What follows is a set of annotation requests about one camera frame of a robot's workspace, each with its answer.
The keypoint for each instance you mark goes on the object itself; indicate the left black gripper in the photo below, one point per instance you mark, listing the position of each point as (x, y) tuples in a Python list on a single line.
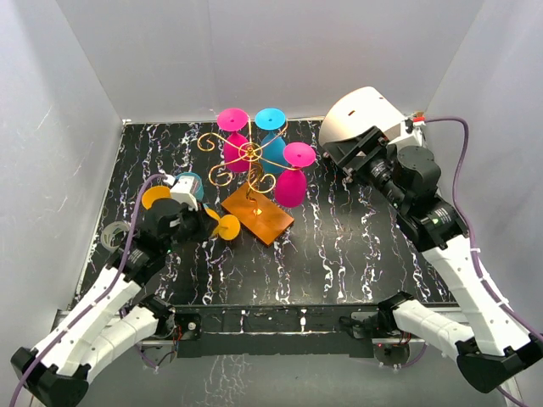
[(205, 224)]

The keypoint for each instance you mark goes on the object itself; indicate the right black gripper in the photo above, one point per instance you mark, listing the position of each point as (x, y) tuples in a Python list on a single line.
[(375, 147)]

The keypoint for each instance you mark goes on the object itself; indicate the yellow wine glass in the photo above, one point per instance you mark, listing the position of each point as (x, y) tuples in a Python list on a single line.
[(153, 194), (226, 227)]

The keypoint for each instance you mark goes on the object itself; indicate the pink wine glass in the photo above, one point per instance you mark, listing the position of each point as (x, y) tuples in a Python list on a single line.
[(291, 186), (233, 120)]

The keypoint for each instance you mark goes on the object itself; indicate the blue wine glass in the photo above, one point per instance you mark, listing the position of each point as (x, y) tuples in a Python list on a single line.
[(272, 120), (195, 180)]

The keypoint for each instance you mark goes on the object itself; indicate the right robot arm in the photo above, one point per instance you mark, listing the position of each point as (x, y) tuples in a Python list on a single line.
[(492, 347)]

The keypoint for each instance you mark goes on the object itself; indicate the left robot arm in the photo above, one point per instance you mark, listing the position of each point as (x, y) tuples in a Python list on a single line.
[(59, 370)]

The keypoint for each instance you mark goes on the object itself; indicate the white cylindrical container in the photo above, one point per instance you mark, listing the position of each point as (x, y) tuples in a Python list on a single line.
[(358, 111)]

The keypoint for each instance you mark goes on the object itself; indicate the clear tape roll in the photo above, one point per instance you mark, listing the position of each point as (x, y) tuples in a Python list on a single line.
[(113, 235)]

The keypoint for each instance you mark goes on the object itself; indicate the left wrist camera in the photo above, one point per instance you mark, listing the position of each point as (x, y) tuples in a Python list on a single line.
[(181, 192)]

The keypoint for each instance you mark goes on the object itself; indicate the gold wire glass rack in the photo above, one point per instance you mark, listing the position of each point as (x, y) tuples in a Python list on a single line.
[(254, 210)]

